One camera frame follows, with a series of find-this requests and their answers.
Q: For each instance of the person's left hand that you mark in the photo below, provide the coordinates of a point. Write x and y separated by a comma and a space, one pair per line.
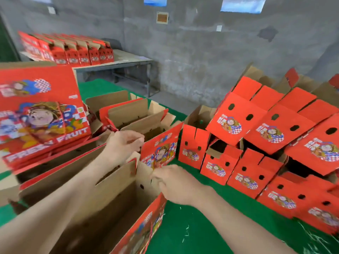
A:
123, 145

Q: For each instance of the person's right hand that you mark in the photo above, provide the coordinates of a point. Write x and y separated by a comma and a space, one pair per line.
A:
180, 185

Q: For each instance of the group of red boxes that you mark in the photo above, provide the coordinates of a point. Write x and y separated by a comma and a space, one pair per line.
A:
42, 119

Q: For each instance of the person's left forearm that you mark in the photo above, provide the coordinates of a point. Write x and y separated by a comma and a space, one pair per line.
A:
47, 214

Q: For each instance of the person's right forearm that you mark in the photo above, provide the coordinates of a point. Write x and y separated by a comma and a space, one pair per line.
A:
243, 227

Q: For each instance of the grey metal table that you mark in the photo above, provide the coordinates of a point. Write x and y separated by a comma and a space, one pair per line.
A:
127, 59

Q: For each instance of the green curtain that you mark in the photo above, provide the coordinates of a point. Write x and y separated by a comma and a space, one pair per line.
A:
6, 45

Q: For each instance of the orange wall plate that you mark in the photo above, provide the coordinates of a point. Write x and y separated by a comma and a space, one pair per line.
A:
162, 18

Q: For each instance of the white blue wall poster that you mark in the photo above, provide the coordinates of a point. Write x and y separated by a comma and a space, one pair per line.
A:
155, 1
243, 3

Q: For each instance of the small white wall tag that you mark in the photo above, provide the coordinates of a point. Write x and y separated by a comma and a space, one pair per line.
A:
219, 28

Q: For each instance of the white wall switch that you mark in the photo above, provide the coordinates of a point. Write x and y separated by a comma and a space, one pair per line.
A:
51, 10

